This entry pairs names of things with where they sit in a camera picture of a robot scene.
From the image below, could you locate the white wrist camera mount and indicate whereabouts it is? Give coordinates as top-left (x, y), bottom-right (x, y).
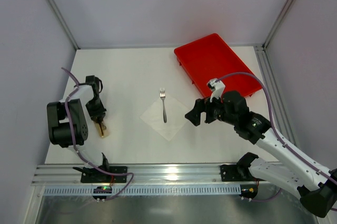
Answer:
top-left (207, 78), bottom-right (225, 102)

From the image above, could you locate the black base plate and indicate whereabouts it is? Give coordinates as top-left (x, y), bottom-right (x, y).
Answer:
top-left (220, 164), bottom-right (254, 182)
top-left (73, 166), bottom-right (128, 184)

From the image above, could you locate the aluminium front rail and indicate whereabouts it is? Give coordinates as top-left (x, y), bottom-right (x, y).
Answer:
top-left (31, 162), bottom-right (290, 186)

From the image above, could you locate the gold knife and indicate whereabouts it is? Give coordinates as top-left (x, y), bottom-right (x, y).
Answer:
top-left (95, 120), bottom-right (110, 138)

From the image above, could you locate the right side aluminium rail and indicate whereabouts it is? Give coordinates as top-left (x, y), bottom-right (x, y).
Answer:
top-left (254, 46), bottom-right (297, 145)

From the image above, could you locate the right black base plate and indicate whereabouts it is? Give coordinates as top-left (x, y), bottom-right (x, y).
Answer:
top-left (220, 164), bottom-right (254, 182)

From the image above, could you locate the aluminium rail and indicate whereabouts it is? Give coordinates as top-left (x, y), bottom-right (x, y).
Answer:
top-left (254, 46), bottom-right (297, 145)
top-left (31, 162), bottom-right (290, 186)

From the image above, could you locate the white paper napkin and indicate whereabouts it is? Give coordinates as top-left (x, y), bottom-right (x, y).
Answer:
top-left (140, 94), bottom-right (188, 141)

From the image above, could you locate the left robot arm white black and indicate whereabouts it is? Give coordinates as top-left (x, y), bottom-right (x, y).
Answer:
top-left (46, 75), bottom-right (109, 177)

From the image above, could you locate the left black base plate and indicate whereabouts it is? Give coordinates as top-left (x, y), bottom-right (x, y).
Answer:
top-left (73, 166), bottom-right (128, 184)

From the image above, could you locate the silver fork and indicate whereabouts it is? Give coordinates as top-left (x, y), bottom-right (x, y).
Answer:
top-left (160, 88), bottom-right (167, 123)

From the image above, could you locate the left aluminium frame post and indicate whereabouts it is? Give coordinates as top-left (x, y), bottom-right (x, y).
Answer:
top-left (46, 0), bottom-right (80, 50)

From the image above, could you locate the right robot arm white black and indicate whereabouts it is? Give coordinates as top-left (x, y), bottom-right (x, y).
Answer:
top-left (185, 91), bottom-right (336, 218)

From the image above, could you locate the slotted white cable duct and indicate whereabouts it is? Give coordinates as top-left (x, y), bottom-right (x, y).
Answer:
top-left (43, 184), bottom-right (241, 197)

